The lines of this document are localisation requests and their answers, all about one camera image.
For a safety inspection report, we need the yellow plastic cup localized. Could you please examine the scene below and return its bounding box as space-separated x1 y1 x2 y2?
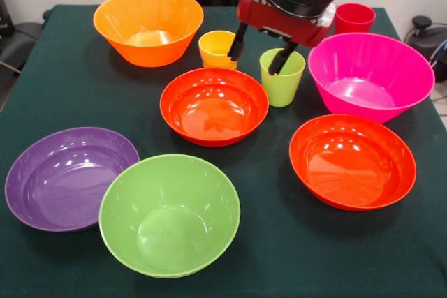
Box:
198 30 242 70

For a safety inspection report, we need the green plastic cup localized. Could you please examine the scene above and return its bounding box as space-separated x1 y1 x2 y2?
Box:
258 47 307 107

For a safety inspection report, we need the purple plastic bowl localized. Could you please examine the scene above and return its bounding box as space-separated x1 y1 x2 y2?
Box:
4 126 141 233

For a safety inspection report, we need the pink plastic bowl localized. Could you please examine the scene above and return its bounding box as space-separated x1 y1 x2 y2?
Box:
307 32 436 125

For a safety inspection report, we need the red plastic bowl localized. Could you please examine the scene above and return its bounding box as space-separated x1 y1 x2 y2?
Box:
288 113 418 212
159 67 270 148

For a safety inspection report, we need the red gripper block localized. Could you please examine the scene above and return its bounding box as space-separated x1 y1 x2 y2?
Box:
227 0 338 77

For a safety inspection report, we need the red plastic cup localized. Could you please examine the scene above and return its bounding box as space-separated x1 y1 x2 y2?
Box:
335 3 377 35

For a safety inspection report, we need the orange plastic bowl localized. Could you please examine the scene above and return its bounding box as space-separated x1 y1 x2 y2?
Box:
92 0 205 68

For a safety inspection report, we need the green plastic bowl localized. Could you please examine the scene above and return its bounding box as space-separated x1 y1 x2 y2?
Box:
98 153 242 279

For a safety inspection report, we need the dark green tablecloth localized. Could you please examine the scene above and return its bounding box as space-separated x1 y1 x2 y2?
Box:
0 3 447 298

